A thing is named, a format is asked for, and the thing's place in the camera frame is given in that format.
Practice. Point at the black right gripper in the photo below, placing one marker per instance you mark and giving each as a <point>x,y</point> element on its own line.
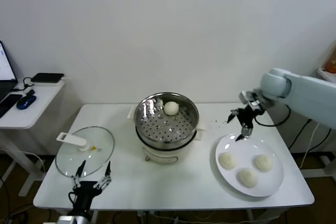
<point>248,115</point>

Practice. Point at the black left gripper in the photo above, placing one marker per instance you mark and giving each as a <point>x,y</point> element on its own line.
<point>85,192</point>

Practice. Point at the white steamed baozi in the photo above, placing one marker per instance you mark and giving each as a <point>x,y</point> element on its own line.
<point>247,178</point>
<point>263,163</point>
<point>171,108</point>
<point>228,160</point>

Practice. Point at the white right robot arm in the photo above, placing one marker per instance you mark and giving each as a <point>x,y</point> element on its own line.
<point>304,93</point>

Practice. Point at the stainless steel steamer basket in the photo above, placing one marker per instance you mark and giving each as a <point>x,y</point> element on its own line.
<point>157,127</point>

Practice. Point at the large white plate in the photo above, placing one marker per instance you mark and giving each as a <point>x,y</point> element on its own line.
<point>252,145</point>

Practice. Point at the white electric cooker base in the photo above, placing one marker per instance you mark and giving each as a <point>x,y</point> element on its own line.
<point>162,154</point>

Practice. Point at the white side desk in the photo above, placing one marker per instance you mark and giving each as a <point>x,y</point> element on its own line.
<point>21,121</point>

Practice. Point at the blue computer mouse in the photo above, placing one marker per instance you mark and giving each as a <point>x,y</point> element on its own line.
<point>26,102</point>

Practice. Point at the white shelf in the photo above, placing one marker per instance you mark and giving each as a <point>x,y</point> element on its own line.
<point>325,77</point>

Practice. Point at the black flat hard drive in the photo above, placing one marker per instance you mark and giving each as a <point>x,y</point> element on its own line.
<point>47,77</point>

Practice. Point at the black smartphone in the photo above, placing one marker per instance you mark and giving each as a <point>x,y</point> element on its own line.
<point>9,103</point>

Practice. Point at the orange object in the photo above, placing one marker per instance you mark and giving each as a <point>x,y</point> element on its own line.
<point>331,64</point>

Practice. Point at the black laptop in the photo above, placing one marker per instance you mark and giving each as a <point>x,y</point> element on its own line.
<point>5,72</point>

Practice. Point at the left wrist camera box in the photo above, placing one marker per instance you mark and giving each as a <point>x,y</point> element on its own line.
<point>74,219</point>

